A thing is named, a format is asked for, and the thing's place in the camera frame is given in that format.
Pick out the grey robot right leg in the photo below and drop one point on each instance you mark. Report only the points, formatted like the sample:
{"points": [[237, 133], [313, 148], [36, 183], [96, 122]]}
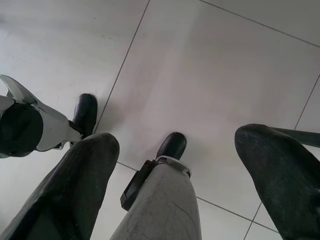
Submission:
{"points": [[162, 205]]}

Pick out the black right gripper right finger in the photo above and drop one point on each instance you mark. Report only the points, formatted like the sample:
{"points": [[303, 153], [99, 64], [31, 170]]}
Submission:
{"points": [[285, 175]]}

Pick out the black metal table leg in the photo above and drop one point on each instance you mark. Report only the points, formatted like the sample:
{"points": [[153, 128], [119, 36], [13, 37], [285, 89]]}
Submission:
{"points": [[300, 136]]}

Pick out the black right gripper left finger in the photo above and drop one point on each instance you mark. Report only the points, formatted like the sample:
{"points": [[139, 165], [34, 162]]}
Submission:
{"points": [[67, 190]]}

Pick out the grey robot leg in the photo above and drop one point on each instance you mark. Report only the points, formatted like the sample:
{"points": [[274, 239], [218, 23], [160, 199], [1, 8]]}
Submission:
{"points": [[50, 125], [162, 205]]}

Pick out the grey robot left leg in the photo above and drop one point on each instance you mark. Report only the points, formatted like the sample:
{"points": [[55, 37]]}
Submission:
{"points": [[50, 125]]}

